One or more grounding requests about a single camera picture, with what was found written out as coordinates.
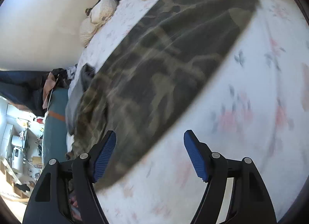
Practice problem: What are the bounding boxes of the camouflage pants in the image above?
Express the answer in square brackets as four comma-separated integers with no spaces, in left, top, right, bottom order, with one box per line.
[70,0,258,189]

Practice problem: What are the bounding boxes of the white washing machine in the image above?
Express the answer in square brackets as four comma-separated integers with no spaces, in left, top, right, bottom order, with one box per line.
[11,146,24,173]

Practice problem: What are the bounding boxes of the teal bed headboard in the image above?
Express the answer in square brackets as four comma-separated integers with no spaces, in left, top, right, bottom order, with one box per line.
[42,88,68,166]

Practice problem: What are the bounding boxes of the dark hanging clothes pile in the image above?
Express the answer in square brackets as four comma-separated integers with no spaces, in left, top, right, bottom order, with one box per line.
[1,65,77,116]

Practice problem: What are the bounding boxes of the dark grey folded pants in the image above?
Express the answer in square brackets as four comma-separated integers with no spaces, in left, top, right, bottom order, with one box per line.
[65,63,95,135]

